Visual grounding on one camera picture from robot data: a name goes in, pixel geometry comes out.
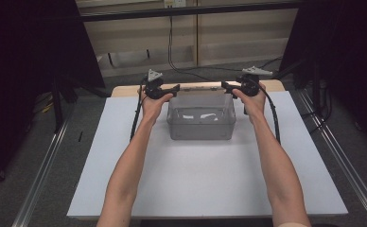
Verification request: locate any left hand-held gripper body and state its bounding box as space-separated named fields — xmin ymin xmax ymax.
xmin=143 ymin=69 xmax=173 ymax=100

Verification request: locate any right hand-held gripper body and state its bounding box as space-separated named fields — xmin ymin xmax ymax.
xmin=235 ymin=65 xmax=273 ymax=97

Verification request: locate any transparent grey box lid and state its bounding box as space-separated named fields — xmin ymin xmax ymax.
xmin=177 ymin=83 xmax=228 ymax=96

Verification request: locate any transparent grey plastic box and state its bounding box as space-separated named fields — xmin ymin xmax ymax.
xmin=166 ymin=93 xmax=237 ymax=141

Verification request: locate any person's left hand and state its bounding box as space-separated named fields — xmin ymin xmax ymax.
xmin=138 ymin=89 xmax=175 ymax=126

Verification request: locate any person's right hand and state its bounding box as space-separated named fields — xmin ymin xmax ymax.
xmin=231 ymin=81 xmax=268 ymax=125

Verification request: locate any black curtain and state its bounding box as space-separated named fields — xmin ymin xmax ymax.
xmin=0 ymin=0 xmax=106 ymax=190
xmin=279 ymin=0 xmax=367 ymax=149

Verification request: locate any black metal stand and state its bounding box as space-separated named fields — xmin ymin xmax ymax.
xmin=49 ymin=74 xmax=65 ymax=133

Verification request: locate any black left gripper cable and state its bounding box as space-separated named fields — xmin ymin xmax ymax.
xmin=129 ymin=79 xmax=148 ymax=142

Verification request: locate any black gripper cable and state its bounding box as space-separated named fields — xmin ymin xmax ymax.
xmin=129 ymin=79 xmax=148 ymax=142
xmin=256 ymin=79 xmax=282 ymax=145

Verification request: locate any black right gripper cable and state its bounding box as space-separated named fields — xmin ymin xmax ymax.
xmin=256 ymin=79 xmax=282 ymax=145

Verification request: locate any black power cable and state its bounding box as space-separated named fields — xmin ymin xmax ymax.
xmin=166 ymin=7 xmax=246 ymax=81

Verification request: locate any white wall socket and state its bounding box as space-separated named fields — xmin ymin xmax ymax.
xmin=164 ymin=0 xmax=187 ymax=9

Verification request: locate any aluminium floor rail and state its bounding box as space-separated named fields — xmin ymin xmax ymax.
xmin=11 ymin=102 xmax=76 ymax=227
xmin=296 ymin=89 xmax=367 ymax=227

